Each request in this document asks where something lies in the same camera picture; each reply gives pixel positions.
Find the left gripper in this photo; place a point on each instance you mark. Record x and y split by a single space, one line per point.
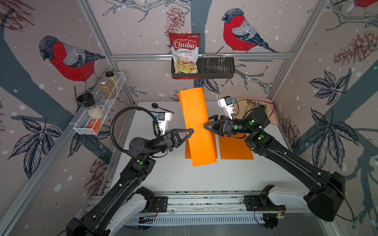
172 140

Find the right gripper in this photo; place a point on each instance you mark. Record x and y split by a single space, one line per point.
226 127

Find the orange paper sheet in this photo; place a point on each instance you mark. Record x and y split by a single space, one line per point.
195 114
188 152
232 148

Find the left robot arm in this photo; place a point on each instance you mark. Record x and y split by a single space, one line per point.
127 198

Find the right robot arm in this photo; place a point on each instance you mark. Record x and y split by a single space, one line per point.
326 190

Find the pink tray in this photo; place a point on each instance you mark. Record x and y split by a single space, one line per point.
273 116

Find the black spoon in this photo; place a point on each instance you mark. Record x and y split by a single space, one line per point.
156 106

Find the red cassava chips bag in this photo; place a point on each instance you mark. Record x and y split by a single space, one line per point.
185 50

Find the tan spice jar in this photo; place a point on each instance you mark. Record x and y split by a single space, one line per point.
113 79

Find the small red packet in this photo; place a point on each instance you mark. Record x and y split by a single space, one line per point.
94 125

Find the brown spice jar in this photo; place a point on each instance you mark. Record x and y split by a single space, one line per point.
107 89

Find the black lid rice jar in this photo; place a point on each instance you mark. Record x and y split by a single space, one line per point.
94 111

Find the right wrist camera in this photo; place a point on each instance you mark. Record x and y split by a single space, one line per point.
226 103

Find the black wire wall basket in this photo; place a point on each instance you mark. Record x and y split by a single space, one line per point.
209 68

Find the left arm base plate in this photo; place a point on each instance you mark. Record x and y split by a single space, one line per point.
158 204

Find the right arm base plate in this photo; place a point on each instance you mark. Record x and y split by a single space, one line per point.
259 203

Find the clear acrylic wall shelf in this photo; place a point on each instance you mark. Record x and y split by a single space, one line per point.
81 127

